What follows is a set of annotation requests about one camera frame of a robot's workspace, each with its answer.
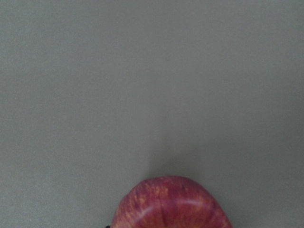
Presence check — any lone red yellow apple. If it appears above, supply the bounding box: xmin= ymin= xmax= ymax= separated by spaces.
xmin=111 ymin=176 xmax=232 ymax=228

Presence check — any brown paper table cover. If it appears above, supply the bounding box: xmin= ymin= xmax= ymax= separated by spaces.
xmin=0 ymin=0 xmax=304 ymax=228

